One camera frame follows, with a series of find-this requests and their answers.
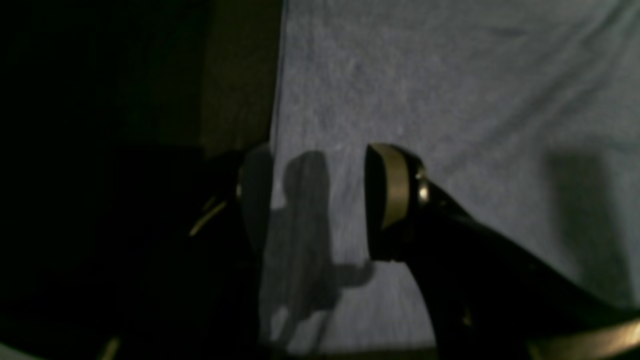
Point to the light blue t-shirt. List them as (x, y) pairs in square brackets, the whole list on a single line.
[(525, 111)]

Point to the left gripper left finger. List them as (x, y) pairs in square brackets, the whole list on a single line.
[(254, 191)]

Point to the black table cloth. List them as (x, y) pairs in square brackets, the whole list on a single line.
[(85, 75)]

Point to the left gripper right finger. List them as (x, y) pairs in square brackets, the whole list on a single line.
[(396, 190)]

